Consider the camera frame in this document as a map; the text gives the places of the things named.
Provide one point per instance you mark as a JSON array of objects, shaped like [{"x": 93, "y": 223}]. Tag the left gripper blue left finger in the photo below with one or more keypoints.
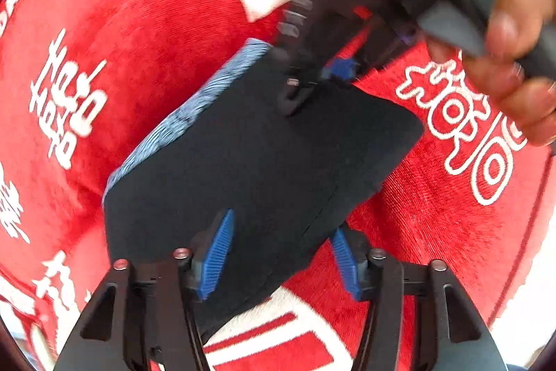
[{"x": 211, "y": 253}]

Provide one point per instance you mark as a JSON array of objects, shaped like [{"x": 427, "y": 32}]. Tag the red blanket with white characters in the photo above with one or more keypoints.
[{"x": 462, "y": 233}]

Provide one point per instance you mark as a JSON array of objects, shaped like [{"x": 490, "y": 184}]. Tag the black pants with blue trim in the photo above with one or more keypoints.
[{"x": 289, "y": 181}]

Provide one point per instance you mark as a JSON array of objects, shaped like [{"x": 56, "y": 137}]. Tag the person right hand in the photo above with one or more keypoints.
[{"x": 513, "y": 29}]

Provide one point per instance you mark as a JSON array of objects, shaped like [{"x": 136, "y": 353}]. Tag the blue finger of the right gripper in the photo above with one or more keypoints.
[
  {"x": 301, "y": 78},
  {"x": 341, "y": 69}
]

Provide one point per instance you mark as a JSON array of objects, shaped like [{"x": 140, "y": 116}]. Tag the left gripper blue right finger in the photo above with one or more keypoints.
[{"x": 351, "y": 248}]

